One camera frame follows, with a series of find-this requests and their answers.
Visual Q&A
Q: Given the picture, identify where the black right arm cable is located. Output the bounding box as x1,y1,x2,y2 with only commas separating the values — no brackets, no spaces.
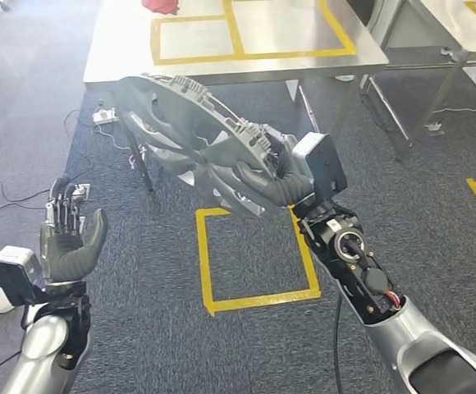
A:
333,293,344,394

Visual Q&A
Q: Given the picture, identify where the white floor cable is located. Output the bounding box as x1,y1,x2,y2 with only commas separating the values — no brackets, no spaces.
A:
433,104,476,115

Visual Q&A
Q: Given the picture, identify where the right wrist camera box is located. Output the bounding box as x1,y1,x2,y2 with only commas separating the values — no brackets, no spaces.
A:
292,131,348,205

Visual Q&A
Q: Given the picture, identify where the silver plastic hubcap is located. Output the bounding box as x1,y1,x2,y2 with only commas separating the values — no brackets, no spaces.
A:
112,73,292,218

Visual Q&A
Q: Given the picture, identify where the black floor cable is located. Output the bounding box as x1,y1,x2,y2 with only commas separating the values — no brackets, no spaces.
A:
0,158,95,216

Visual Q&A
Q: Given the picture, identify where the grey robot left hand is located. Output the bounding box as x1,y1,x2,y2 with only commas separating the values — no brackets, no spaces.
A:
39,173,109,284

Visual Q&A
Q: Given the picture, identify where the red object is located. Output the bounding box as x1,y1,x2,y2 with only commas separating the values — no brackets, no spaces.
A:
141,0,181,16

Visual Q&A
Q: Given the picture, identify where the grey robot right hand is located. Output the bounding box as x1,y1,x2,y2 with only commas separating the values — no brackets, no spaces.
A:
236,135,316,208

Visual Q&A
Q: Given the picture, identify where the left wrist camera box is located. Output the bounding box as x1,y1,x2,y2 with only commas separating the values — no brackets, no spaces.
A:
0,245,43,307

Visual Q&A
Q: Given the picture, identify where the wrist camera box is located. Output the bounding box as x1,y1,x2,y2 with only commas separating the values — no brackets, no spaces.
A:
0,245,43,307
292,131,348,205

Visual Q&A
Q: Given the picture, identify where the steel top workbench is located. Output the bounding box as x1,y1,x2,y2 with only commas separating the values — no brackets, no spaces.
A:
83,0,390,192

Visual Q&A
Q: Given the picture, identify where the grey metal table frame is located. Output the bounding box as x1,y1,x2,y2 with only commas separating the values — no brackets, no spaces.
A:
359,0,476,162

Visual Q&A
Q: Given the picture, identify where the silver floor socket box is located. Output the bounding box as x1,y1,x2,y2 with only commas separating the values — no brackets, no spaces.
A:
70,183,92,204

